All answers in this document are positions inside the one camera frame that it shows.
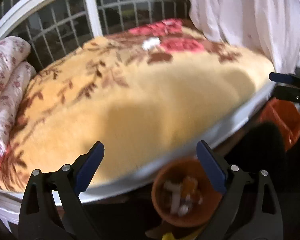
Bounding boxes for white crumpled tissue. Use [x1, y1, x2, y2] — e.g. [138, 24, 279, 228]
[142, 37, 161, 51]

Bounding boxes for orange plastic bag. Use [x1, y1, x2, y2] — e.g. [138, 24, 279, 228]
[259, 98, 300, 152]

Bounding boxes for white window frame with bars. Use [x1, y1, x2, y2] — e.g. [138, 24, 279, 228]
[0, 0, 190, 70]

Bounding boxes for orange trash bin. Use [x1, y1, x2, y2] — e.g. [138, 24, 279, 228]
[152, 158, 222, 228]

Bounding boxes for white pink curtain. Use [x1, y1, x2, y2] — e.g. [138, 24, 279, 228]
[189, 0, 300, 73]

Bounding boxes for yellow floral plush blanket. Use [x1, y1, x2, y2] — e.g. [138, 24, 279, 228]
[0, 18, 274, 192]

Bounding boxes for pink floral folded quilt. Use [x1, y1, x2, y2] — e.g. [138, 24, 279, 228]
[0, 36, 36, 159]

